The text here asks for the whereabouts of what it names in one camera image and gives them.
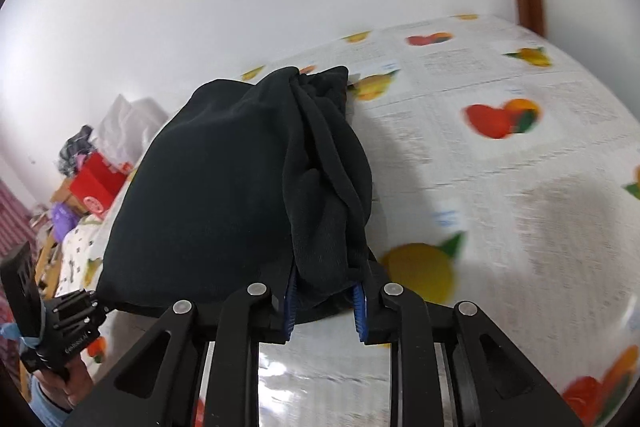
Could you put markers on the white Miniso plastic bag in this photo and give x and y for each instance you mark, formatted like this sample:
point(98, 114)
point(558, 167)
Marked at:
point(130, 127)

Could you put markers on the person's left hand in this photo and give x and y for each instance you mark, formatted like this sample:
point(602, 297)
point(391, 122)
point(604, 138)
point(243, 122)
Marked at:
point(72, 389)

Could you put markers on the purple bag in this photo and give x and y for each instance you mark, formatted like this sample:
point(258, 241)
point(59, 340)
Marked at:
point(64, 219)

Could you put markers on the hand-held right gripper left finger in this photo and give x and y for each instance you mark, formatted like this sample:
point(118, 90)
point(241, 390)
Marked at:
point(291, 307)

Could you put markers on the person's left forearm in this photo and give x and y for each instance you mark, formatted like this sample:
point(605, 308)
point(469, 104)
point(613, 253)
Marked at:
point(45, 404)

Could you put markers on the black sweatshirt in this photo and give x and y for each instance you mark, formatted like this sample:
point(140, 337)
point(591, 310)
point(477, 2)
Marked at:
point(210, 187)

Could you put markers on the red striped cloth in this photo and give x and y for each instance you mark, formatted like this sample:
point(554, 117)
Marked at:
point(12, 222)

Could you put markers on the wooden stool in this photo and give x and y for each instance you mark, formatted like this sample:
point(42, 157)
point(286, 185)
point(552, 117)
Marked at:
point(47, 262)

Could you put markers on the plaid cloth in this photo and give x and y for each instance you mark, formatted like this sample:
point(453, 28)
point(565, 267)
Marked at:
point(75, 152)

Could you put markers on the fruit printed bed sheet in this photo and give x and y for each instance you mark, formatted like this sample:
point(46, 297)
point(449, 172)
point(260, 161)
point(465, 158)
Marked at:
point(500, 207)

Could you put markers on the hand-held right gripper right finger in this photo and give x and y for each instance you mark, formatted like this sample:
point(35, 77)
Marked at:
point(359, 307)

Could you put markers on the white dotted quilt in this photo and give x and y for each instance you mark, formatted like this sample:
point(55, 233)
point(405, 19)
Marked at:
point(77, 252)

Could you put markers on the red paper bag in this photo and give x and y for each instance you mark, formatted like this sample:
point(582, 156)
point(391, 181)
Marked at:
point(95, 187)

